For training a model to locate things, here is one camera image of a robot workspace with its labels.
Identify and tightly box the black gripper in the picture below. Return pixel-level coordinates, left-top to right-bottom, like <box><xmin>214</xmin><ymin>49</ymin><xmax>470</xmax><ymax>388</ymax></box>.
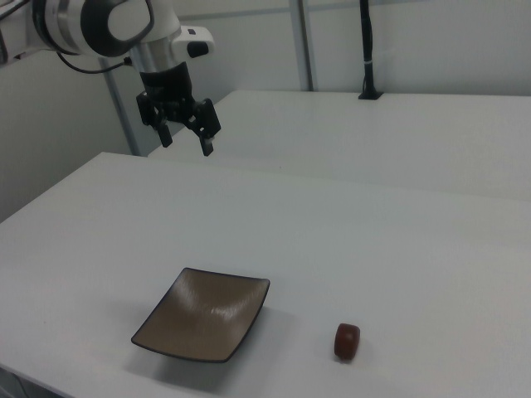
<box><xmin>136</xmin><ymin>61</ymin><xmax>222</xmax><ymax>158</ymax></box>

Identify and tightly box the small round brown food item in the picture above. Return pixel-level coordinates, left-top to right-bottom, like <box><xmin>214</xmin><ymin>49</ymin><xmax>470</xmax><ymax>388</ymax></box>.
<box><xmin>334</xmin><ymin>323</ymin><xmax>361</xmax><ymax>361</ymax></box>

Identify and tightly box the square brown ceramic plate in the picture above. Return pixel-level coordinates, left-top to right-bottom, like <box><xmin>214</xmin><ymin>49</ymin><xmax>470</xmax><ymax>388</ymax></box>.
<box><xmin>130</xmin><ymin>267</ymin><xmax>271</xmax><ymax>365</ymax></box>

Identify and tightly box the grey slanted wall post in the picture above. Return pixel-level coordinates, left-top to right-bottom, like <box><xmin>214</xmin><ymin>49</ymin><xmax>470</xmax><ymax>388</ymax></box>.
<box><xmin>98</xmin><ymin>56</ymin><xmax>149</xmax><ymax>157</ymax></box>

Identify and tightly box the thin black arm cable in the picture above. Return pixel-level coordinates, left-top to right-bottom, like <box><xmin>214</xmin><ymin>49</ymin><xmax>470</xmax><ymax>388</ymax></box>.
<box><xmin>55</xmin><ymin>49</ymin><xmax>133</xmax><ymax>76</ymax></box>

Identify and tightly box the grey vertical wall post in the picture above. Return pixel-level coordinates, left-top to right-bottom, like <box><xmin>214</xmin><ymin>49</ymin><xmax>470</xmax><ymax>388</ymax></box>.
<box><xmin>295</xmin><ymin>0</ymin><xmax>315</xmax><ymax>92</ymax></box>

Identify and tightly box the black cable bundle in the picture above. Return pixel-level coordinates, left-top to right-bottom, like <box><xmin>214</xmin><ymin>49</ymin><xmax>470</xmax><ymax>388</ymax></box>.
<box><xmin>358</xmin><ymin>0</ymin><xmax>377</xmax><ymax>97</ymax></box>

